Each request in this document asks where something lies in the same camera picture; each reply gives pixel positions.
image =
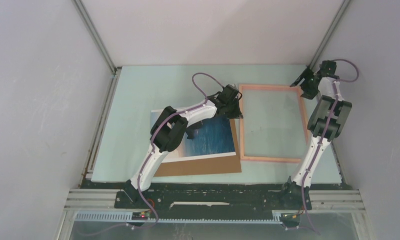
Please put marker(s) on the pink wooden picture frame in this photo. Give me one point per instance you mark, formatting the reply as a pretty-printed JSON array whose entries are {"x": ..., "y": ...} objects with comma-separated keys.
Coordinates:
[{"x": 272, "y": 159}]

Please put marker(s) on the small circuit board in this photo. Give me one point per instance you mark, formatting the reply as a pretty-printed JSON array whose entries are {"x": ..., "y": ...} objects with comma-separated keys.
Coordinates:
[{"x": 141, "y": 216}]

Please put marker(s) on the aluminium frame rails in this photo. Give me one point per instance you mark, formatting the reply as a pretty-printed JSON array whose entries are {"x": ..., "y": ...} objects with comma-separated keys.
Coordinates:
[{"x": 98, "y": 204}]

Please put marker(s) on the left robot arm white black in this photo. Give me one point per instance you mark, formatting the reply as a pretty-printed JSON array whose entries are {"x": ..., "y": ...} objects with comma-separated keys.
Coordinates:
[{"x": 168, "y": 131}]

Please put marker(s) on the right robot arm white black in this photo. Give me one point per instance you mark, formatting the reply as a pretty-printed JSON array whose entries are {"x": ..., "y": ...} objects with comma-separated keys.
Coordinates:
[{"x": 325, "y": 124}]

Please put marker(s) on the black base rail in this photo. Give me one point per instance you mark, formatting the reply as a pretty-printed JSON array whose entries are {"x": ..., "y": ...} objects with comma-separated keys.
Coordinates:
[{"x": 226, "y": 202}]

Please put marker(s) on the white cable duct strip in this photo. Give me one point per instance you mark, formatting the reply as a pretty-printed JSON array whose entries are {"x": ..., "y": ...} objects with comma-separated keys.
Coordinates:
[{"x": 203, "y": 220}]

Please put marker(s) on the left corner metal post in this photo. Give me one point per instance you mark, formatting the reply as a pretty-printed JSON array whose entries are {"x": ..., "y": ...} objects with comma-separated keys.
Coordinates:
[{"x": 90, "y": 26}]

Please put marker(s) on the right corner metal post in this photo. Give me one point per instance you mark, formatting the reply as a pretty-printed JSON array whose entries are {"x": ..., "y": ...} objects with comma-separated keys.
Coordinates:
[{"x": 345, "y": 4}]

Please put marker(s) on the landscape photo print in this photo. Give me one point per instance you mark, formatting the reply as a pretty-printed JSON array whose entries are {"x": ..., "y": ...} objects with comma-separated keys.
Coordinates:
[{"x": 209, "y": 138}]

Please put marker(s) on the brown backing board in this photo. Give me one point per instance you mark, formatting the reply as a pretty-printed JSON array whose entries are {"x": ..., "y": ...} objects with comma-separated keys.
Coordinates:
[{"x": 208, "y": 166}]

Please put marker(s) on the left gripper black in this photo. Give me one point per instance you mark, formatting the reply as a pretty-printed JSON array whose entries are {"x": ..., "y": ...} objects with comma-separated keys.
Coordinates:
[{"x": 236, "y": 114}]

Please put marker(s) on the corner metal post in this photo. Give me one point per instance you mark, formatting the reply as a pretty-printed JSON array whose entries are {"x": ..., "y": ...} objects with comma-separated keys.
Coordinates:
[
  {"x": 90, "y": 26},
  {"x": 345, "y": 4}
]

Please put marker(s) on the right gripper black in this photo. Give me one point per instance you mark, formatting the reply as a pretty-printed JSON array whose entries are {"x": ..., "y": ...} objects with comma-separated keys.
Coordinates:
[{"x": 307, "y": 74}]

